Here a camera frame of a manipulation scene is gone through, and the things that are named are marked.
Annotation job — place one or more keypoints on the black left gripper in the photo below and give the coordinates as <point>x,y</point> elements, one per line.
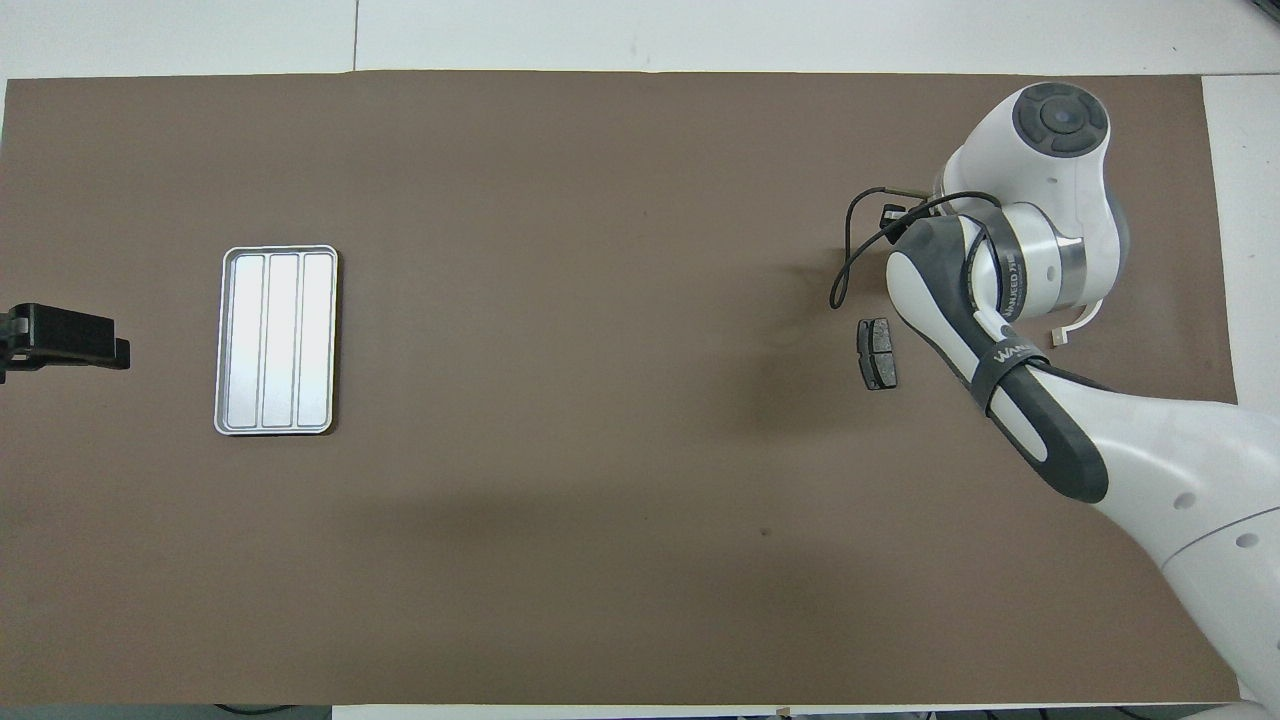
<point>60,332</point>

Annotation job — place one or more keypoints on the silver metal tray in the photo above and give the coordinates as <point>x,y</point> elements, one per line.
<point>280,340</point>

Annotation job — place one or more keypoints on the white curved plastic bracket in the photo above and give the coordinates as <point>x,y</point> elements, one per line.
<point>1058,339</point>

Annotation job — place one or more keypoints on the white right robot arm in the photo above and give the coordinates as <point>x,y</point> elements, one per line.
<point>1060,260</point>

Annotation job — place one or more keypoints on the rectangular dark brake pad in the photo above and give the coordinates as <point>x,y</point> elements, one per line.
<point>878,352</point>

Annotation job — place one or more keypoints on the brown table mat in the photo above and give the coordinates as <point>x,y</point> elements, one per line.
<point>600,300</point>

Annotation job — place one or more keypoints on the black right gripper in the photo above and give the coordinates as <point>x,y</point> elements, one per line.
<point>892,216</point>

